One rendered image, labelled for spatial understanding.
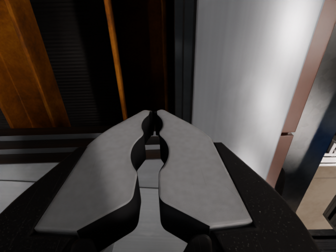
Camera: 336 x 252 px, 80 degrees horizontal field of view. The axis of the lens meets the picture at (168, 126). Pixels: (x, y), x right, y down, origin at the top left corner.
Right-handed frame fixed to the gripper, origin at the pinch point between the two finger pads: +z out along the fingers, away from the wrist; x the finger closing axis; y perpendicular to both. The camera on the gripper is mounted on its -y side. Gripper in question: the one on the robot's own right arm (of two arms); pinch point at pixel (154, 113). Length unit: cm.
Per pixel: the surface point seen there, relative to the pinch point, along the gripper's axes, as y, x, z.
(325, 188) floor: 119, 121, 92
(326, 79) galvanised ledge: 7.0, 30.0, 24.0
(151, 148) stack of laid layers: 8.4, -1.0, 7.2
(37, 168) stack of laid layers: 9.4, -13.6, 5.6
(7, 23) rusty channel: -3.4, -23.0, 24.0
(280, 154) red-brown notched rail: 11.7, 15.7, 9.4
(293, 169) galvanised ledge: 29.4, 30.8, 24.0
